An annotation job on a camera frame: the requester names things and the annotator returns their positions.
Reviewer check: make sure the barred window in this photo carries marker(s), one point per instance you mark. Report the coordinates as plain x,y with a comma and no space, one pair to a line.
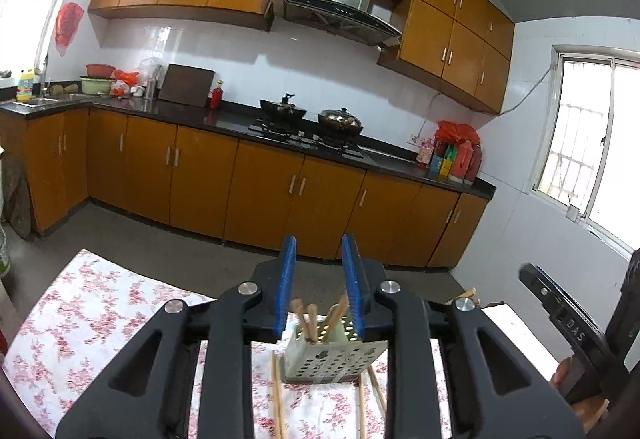
590,144

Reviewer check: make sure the crumpled red plastic bag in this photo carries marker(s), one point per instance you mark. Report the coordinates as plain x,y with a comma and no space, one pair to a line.
125,78

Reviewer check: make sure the pink labelled bottle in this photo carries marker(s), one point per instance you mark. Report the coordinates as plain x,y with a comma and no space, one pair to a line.
425,154

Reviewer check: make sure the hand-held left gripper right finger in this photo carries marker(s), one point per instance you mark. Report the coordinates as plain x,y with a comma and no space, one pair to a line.
352,289

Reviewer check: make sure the pink floral tablecloth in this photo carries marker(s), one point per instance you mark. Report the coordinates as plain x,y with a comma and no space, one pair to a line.
100,319

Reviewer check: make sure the large red bottle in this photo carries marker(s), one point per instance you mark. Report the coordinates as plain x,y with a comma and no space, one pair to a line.
462,164

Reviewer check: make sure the dark pot with lid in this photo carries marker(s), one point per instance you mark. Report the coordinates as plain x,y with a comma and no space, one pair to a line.
340,121

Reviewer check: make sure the white plastic bag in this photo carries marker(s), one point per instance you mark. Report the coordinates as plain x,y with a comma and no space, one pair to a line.
147,69

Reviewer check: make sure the grey hanging cloth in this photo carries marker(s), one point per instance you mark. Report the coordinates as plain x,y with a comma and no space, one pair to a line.
17,204

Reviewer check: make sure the metal faucet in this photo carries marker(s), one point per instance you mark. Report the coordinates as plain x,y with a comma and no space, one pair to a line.
46,84

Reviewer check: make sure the small red bottle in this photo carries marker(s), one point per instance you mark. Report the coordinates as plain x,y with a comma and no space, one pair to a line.
216,98

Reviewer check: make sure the small grey box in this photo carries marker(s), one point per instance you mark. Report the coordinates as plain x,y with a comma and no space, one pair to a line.
574,211

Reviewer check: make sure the black kitchen countertop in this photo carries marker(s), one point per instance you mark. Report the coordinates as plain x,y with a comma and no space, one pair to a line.
235,119

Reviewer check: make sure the black gas stove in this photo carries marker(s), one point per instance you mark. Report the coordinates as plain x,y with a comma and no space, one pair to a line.
300,136

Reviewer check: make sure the green perforated utensil holder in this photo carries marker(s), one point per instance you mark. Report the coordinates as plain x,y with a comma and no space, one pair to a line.
325,361

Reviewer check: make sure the person's right hand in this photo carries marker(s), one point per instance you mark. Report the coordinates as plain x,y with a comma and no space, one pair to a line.
561,376

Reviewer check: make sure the green basin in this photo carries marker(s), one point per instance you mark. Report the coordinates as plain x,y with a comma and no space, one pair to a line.
95,85

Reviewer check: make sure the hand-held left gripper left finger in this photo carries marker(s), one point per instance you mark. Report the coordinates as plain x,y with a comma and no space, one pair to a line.
286,289

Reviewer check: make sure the dark wooden cutting board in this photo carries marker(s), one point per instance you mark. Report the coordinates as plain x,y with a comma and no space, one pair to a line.
185,86

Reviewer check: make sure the hanging red plastic bag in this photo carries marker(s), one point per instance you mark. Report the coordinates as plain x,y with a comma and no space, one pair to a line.
69,26

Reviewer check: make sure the black wok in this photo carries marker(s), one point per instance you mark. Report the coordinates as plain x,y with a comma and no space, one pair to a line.
282,109

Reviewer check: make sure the steel sink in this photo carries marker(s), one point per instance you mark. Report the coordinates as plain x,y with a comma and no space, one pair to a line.
50,101

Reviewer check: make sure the yellow and blue box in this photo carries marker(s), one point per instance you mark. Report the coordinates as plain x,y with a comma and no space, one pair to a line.
440,166

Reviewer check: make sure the wooden base cabinets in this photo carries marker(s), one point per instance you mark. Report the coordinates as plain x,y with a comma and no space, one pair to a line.
200,179

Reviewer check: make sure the red basin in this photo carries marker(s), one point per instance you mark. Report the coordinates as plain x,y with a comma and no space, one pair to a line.
100,70

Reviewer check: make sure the red bag over bottles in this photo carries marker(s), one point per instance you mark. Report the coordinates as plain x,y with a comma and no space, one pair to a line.
457,131

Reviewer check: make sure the wall power outlet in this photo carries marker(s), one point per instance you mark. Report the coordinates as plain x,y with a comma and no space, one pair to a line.
413,138

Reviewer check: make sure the steel cup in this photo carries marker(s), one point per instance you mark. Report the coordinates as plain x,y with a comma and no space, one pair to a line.
150,90

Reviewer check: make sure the yellow detergent bottle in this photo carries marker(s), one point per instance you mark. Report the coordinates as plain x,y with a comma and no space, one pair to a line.
26,89

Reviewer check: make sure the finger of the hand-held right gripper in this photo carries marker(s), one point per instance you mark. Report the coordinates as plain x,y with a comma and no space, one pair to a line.
560,314

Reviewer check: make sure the dark red bottle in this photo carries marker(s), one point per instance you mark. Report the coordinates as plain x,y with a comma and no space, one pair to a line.
476,166

